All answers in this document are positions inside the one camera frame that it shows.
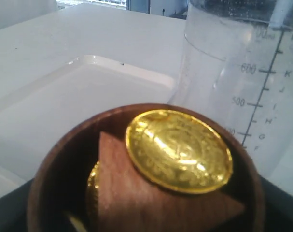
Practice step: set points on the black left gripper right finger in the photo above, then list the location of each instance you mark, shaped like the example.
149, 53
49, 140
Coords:
279, 208

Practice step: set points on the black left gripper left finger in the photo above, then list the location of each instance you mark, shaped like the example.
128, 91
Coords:
13, 209

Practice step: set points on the brown wooden cup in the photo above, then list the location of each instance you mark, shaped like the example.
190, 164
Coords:
60, 183

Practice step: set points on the gold coin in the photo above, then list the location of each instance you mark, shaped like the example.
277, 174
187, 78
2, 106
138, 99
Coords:
91, 198
178, 151

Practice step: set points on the brown wooden block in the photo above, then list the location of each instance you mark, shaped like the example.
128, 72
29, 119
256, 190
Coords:
129, 203

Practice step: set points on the clear plastic shaker body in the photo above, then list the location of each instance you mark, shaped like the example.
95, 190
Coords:
237, 69

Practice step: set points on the white plastic tray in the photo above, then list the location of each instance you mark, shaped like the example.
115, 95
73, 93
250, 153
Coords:
34, 117

